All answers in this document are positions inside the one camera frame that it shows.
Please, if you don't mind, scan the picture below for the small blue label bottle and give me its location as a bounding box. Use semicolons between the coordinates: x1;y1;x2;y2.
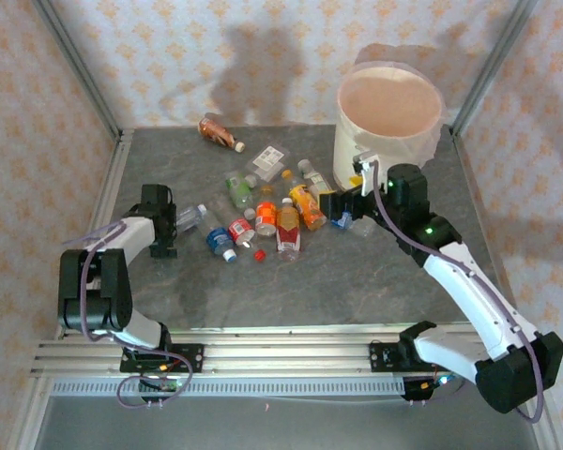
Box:
328;210;377;238

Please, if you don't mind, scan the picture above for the blue label water bottle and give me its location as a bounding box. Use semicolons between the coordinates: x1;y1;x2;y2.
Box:
205;213;239;263

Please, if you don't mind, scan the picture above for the red yellow label tea bottle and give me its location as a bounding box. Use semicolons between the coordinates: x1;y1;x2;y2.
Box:
275;197;303;263

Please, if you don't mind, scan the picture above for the red cola label bottle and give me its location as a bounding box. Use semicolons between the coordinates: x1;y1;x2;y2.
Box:
227;217;257;248

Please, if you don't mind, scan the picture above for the clear bottle green label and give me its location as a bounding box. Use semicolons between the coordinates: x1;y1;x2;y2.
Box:
223;171;258;220

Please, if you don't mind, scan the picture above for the white round bin with liner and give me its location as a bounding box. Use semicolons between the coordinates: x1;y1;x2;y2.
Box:
332;43;448;188

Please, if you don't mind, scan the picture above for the yellow label bottle yellow cap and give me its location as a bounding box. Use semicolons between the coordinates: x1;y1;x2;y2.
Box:
281;169;328;233

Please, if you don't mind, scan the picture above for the clear bottle grey cap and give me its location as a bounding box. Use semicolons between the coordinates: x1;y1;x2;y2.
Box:
297;158;335;198

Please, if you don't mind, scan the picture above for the orange label bottle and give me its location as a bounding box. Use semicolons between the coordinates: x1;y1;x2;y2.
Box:
254;185;279;237

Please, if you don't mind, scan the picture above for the flat clear bottle white label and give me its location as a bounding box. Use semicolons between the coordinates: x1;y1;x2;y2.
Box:
244;143;292;182

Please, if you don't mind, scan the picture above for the brown coffee bottle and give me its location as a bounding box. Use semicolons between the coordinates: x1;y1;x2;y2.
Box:
197;113;246;154

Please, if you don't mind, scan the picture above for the aluminium table edge rail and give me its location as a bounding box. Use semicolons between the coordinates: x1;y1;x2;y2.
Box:
55;130;135;338
452;132;518;304

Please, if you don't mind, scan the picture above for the aluminium frame post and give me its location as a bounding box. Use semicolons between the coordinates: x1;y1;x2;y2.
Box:
452;0;539;135
32;0;123;142

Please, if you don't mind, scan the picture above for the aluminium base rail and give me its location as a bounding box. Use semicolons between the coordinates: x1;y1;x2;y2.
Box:
31;322;487;379

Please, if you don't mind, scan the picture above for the white slotted cable duct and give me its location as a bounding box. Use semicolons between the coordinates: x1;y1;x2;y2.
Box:
51;379;404;398

